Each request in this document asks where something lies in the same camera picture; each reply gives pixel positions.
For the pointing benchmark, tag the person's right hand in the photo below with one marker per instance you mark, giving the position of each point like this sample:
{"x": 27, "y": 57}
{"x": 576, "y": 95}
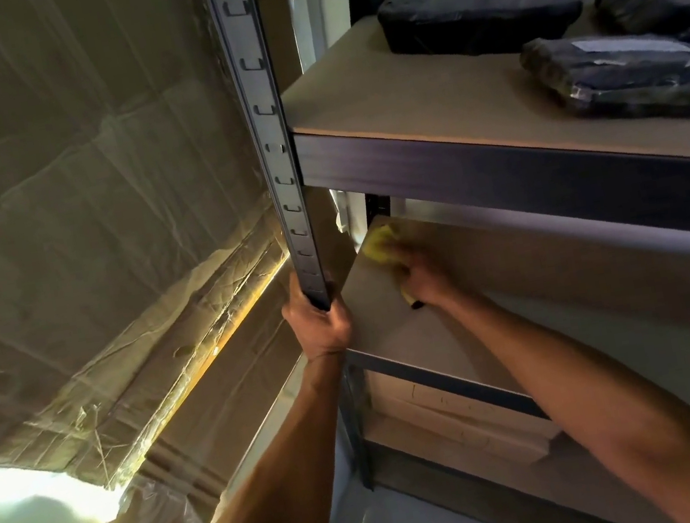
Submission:
{"x": 423, "y": 278}

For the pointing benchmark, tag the person's left hand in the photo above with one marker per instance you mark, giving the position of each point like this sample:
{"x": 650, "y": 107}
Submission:
{"x": 320, "y": 333}

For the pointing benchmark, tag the person's left fingers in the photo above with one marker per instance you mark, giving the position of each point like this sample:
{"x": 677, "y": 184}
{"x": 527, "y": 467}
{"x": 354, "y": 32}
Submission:
{"x": 334, "y": 309}

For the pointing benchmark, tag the person's right fingers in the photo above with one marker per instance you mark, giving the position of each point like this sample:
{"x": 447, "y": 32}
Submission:
{"x": 403, "y": 265}

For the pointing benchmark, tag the yellow cleaning cloth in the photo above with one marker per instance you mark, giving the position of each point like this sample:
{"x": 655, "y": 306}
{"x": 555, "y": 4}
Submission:
{"x": 381, "y": 249}

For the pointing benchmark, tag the grey metal shelving rack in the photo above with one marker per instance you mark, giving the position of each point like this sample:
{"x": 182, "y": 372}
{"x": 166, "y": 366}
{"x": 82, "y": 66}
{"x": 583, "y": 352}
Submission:
{"x": 495, "y": 136}

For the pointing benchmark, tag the person's right forearm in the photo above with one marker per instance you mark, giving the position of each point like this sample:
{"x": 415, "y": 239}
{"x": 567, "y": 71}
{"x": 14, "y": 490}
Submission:
{"x": 609, "y": 405}

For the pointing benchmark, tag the person's left forearm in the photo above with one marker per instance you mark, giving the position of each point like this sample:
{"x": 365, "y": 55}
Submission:
{"x": 269, "y": 485}

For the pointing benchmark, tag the light wooden planks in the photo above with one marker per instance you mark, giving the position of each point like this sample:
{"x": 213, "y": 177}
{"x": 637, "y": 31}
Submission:
{"x": 461, "y": 416}

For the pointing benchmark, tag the black rectangular wrapped package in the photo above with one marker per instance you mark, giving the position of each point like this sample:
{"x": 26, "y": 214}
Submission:
{"x": 478, "y": 12}

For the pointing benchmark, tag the plastic-wrapped cardboard boxes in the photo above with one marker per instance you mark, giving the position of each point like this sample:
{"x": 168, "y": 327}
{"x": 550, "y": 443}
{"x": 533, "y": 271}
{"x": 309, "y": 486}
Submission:
{"x": 81, "y": 202}

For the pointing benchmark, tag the black wrapped package white label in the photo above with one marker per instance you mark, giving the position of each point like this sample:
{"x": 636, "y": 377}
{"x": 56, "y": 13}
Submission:
{"x": 628, "y": 73}

